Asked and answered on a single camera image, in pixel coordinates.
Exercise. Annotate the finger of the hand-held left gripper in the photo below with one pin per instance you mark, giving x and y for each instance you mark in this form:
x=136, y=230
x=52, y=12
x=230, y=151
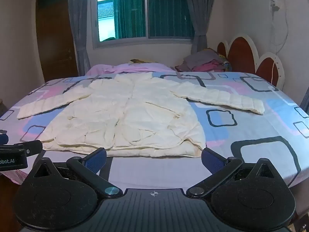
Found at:
x=30, y=147
x=3, y=139

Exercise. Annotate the white bed sheet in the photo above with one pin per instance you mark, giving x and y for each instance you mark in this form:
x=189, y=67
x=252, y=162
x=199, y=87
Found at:
x=241, y=130

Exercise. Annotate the pile of folded clothes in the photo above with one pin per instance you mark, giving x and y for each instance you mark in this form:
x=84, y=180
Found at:
x=205, y=61

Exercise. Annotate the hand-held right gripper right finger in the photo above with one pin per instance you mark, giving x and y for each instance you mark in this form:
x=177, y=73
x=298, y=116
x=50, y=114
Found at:
x=212, y=162

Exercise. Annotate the window with white frame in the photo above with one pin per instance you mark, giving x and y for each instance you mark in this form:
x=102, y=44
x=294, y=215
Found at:
x=144, y=12

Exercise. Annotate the pink blanket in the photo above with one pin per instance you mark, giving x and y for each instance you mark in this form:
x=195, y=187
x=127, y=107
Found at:
x=130, y=67

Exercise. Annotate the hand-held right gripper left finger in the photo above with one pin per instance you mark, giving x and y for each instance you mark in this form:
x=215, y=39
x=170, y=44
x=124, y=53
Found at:
x=95, y=160

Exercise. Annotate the grey curtain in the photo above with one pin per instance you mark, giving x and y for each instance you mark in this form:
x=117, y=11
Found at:
x=199, y=17
x=79, y=29

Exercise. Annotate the white wall charger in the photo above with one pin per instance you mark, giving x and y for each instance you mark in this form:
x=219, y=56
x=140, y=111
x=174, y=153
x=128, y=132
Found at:
x=275, y=4

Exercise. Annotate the brown and white headboard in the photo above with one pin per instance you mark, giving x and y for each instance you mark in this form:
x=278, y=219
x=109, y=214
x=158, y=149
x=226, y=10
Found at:
x=241, y=53

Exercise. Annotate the brown wooden door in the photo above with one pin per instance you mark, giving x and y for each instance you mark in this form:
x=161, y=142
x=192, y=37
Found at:
x=55, y=33

